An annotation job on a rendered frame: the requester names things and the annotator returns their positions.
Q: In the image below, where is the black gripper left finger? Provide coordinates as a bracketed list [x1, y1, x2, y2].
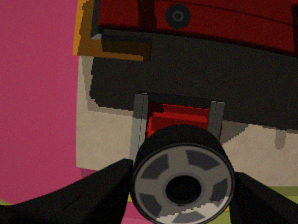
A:
[0, 159, 133, 224]

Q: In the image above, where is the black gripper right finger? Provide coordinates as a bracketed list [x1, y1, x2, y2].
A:
[229, 171, 298, 224]

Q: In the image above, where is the black wheel with grey rim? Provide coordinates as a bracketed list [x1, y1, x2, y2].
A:
[129, 124, 237, 224]

